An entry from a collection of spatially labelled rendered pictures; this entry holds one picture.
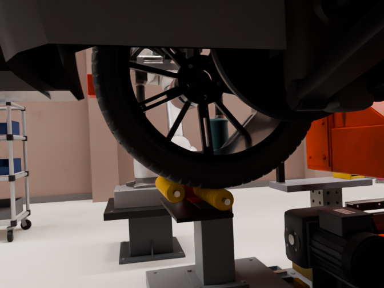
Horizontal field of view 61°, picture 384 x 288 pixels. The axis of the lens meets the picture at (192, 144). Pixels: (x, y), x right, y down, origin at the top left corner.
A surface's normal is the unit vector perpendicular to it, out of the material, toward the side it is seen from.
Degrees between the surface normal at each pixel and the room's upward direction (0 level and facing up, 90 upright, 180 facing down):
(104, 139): 90
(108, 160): 90
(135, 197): 90
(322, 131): 90
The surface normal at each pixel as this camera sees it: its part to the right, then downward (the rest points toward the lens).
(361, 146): -0.97, 0.04
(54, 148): 0.19, 0.00
